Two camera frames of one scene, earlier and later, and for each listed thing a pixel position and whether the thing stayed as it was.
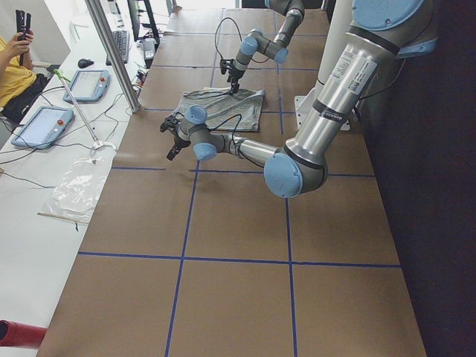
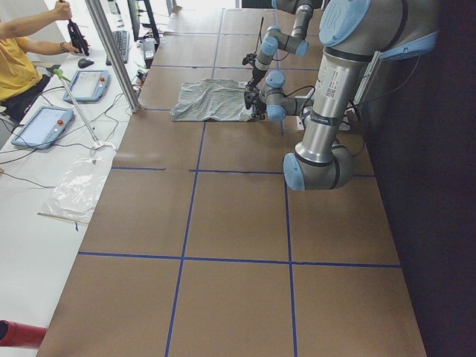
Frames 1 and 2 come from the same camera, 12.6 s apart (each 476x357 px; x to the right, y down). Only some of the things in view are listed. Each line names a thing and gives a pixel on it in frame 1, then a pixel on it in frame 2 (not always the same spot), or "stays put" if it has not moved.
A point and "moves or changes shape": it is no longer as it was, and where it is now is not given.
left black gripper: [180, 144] -> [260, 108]
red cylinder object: [20, 335] stays put
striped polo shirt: [225, 111] moves or changes shape
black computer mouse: [85, 63] stays put
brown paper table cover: [185, 257] stays put
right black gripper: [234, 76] -> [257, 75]
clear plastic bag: [73, 198] stays put
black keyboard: [122, 41] stays put
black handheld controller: [19, 42] -> [77, 38]
